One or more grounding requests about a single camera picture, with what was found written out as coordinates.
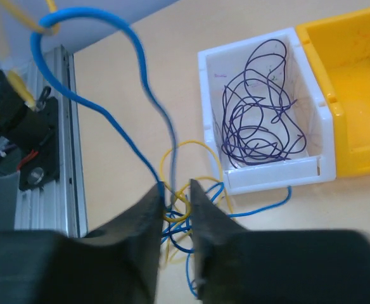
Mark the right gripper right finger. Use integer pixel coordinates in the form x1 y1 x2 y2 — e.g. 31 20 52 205
191 180 370 303

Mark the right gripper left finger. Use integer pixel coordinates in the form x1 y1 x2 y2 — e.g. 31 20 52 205
0 184 163 303

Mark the thin wire bundle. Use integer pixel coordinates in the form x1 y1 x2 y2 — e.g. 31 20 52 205
159 141 292 298

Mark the purple thin wire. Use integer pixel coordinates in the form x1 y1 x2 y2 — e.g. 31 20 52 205
221 39 308 165

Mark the blue thin wire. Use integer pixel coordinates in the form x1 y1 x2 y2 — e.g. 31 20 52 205
30 8 179 197

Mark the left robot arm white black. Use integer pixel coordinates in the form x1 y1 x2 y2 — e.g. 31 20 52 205
0 70 51 150

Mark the white plastic bin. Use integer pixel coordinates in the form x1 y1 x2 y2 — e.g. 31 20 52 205
198 28 336 195

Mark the yellow plastic bin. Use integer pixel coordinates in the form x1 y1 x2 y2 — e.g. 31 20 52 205
295 8 370 177

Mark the aluminium frame rail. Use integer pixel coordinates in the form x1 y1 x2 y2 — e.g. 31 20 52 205
14 46 89 237

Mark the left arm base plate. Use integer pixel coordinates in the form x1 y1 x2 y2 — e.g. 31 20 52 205
18 85 60 191

